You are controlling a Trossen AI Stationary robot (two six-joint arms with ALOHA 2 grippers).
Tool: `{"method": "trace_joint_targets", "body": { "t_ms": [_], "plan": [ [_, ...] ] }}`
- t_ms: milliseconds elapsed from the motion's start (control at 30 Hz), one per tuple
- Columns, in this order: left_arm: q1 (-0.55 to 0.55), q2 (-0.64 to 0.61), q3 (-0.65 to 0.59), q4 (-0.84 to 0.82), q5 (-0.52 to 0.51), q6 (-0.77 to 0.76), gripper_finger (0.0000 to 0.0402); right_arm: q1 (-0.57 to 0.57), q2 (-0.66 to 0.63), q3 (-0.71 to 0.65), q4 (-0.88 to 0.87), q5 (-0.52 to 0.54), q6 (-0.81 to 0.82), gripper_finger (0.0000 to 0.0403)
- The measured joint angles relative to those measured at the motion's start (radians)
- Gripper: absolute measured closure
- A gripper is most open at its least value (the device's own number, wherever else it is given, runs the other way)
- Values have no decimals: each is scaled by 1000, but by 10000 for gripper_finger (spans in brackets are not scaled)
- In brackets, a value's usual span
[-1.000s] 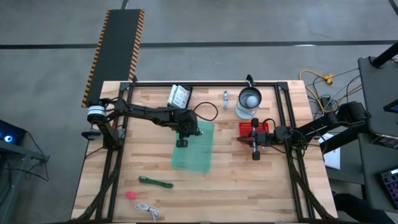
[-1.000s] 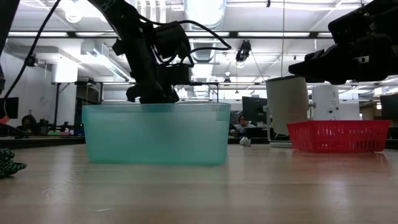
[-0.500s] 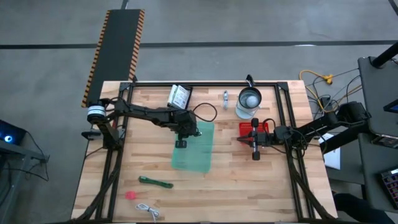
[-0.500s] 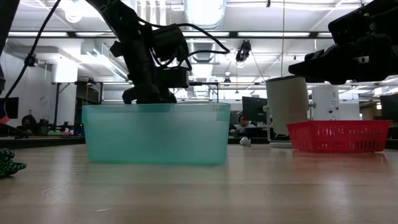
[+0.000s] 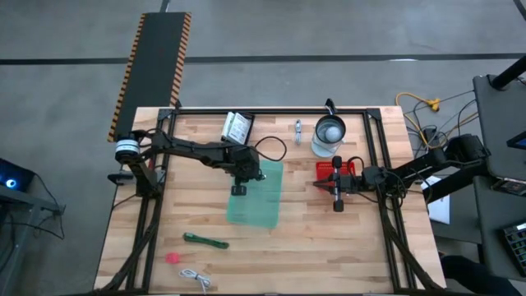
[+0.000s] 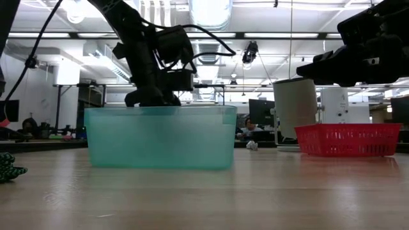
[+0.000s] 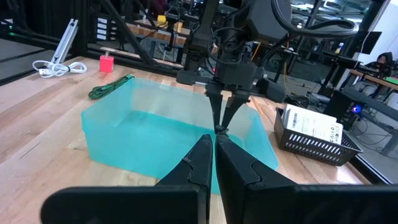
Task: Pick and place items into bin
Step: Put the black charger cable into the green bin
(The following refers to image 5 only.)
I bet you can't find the red slotted plastic basket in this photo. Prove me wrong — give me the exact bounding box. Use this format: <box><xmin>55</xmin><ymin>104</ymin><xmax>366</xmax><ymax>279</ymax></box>
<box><xmin>315</xmin><ymin>160</ymin><xmax>357</xmax><ymax>184</ymax></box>

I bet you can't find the white light bulb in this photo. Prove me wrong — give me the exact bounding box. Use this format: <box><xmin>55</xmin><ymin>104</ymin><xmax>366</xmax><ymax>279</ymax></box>
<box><xmin>325</xmin><ymin>125</ymin><xmax>344</xmax><ymax>143</ymax></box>

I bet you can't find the white paper sheet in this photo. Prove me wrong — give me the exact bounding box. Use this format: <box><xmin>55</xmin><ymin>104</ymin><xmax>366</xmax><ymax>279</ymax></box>
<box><xmin>421</xmin><ymin>175</ymin><xmax>451</xmax><ymax>225</ymax></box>

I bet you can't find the black hazard striped floor mat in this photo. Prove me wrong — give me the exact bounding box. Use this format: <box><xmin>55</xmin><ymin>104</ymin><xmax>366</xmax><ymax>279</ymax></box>
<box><xmin>107</xmin><ymin>12</ymin><xmax>193</xmax><ymax>144</ymax></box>

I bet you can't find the black computer blue light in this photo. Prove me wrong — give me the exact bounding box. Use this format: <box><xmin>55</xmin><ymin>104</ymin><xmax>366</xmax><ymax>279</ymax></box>
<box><xmin>0</xmin><ymin>157</ymin><xmax>36</xmax><ymax>192</ymax></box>

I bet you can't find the black slotted plastic basket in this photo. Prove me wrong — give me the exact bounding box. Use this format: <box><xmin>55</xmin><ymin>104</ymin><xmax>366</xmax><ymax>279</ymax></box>
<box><xmin>219</xmin><ymin>110</ymin><xmax>257</xmax><ymax>149</ymax></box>

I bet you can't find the black power adapter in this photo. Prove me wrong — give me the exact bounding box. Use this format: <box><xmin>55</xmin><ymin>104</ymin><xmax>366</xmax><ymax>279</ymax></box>
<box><xmin>422</xmin><ymin>127</ymin><xmax>444</xmax><ymax>155</ymax></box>

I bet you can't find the green translucent sheet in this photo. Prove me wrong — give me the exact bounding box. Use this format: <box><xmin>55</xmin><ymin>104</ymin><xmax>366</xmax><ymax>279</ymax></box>
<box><xmin>226</xmin><ymin>159</ymin><xmax>285</xmax><ymax>229</ymax></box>

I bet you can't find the black side desk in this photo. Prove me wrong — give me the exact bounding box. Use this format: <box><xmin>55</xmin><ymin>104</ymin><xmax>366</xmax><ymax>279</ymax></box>
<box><xmin>0</xmin><ymin>188</ymin><xmax>67</xmax><ymax>296</ymax></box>

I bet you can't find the white cable box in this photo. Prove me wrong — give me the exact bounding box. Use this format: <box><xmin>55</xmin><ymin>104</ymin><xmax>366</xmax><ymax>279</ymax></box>
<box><xmin>227</xmin><ymin>113</ymin><xmax>253</xmax><ymax>146</ymax></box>

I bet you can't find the white cable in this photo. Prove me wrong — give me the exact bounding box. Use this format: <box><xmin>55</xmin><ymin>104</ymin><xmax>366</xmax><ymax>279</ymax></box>
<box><xmin>178</xmin><ymin>268</ymin><xmax>213</xmax><ymax>294</ymax></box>

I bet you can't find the black keypad device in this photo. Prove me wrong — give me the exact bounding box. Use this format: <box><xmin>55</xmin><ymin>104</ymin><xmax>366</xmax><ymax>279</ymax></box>
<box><xmin>501</xmin><ymin>220</ymin><xmax>526</xmax><ymax>277</ymax></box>

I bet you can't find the person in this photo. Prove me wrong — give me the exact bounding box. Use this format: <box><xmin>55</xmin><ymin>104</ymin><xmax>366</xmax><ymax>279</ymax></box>
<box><xmin>441</xmin><ymin>254</ymin><xmax>510</xmax><ymax>296</ymax></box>

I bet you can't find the grey desk top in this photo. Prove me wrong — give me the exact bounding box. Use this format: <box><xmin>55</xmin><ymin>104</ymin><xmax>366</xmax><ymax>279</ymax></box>
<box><xmin>472</xmin><ymin>176</ymin><xmax>526</xmax><ymax>285</ymax></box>
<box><xmin>472</xmin><ymin>73</ymin><xmax>526</xmax><ymax>183</ymax></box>

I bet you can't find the black pole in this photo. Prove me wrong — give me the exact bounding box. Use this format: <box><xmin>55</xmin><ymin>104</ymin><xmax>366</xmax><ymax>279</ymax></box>
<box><xmin>490</xmin><ymin>54</ymin><xmax>526</xmax><ymax>91</ymax></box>

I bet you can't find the black aluminium table frame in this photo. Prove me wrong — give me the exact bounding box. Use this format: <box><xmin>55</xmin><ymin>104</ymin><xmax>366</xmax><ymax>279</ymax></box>
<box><xmin>95</xmin><ymin>106</ymin><xmax>447</xmax><ymax>295</ymax></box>

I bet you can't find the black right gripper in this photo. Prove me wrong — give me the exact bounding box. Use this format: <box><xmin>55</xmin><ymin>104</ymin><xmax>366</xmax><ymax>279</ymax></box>
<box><xmin>313</xmin><ymin>155</ymin><xmax>362</xmax><ymax>213</ymax></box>

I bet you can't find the yellow floor cable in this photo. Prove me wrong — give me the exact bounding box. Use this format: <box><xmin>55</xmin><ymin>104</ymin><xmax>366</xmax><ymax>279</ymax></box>
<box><xmin>394</xmin><ymin>91</ymin><xmax>442</xmax><ymax>150</ymax></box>

